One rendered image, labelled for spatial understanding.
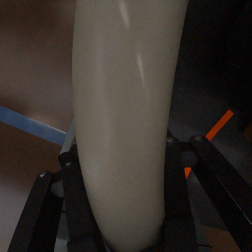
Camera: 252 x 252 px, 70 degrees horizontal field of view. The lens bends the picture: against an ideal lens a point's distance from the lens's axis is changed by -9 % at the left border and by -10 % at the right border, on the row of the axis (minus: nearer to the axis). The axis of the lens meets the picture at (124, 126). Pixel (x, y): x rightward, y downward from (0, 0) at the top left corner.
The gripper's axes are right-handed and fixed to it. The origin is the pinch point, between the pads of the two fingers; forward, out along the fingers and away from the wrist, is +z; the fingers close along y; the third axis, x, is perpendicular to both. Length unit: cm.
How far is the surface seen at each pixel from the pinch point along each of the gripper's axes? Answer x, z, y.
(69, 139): -40, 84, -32
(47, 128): -31, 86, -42
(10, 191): -72, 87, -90
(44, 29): 19, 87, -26
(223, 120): -48, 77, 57
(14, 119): -22, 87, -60
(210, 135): -55, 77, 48
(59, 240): -19.3, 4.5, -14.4
